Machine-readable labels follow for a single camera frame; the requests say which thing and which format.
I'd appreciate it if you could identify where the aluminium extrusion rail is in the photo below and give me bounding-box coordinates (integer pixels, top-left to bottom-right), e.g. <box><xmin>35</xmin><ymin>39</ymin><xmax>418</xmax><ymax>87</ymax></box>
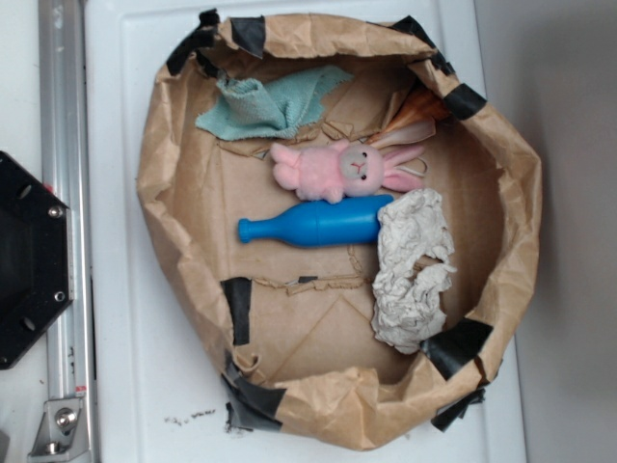
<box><xmin>37</xmin><ymin>0</ymin><xmax>100</xmax><ymax>463</ymax></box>

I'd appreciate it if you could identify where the blue plastic bottle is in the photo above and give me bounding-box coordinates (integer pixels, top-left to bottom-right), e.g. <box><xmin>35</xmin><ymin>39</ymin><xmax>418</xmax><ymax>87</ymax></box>
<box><xmin>238</xmin><ymin>195</ymin><xmax>393</xmax><ymax>248</ymax></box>

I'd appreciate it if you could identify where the brown paper bag basin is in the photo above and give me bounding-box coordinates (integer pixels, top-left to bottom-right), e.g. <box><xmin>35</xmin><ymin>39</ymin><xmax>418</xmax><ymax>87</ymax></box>
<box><xmin>137</xmin><ymin>13</ymin><xmax>542</xmax><ymax>450</ymax></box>

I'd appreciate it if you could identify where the pink plush bunny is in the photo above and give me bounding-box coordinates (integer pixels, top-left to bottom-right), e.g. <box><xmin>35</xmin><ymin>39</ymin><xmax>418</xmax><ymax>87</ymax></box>
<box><xmin>270</xmin><ymin>140</ymin><xmax>423</xmax><ymax>204</ymax></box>

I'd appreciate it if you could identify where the light blue cloth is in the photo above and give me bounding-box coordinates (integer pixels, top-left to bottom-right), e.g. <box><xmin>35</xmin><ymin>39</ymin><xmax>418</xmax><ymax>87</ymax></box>
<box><xmin>195</xmin><ymin>66</ymin><xmax>353</xmax><ymax>141</ymax></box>

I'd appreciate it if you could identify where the metal corner bracket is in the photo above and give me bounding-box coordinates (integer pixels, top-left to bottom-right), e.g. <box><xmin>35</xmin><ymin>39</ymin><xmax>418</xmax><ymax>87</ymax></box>
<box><xmin>27</xmin><ymin>397</ymin><xmax>92</xmax><ymax>462</ymax></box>

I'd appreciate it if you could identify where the white plastic tray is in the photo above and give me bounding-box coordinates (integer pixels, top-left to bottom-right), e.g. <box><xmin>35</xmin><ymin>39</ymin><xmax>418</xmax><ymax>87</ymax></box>
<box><xmin>85</xmin><ymin>1</ymin><xmax>526</xmax><ymax>462</ymax></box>

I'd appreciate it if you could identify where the white fluffy cloth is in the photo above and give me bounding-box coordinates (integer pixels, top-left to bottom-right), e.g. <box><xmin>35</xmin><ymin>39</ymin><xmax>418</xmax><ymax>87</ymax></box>
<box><xmin>371</xmin><ymin>188</ymin><xmax>456</xmax><ymax>355</ymax></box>

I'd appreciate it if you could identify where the orange seashell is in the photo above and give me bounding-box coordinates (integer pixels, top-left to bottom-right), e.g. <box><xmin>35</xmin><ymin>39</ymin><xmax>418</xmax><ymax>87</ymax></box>
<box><xmin>366</xmin><ymin>88</ymin><xmax>450</xmax><ymax>150</ymax></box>

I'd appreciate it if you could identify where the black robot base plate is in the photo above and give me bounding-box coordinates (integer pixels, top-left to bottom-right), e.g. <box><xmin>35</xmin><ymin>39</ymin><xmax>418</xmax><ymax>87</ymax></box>
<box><xmin>1</xmin><ymin>151</ymin><xmax>72</xmax><ymax>370</ymax></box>

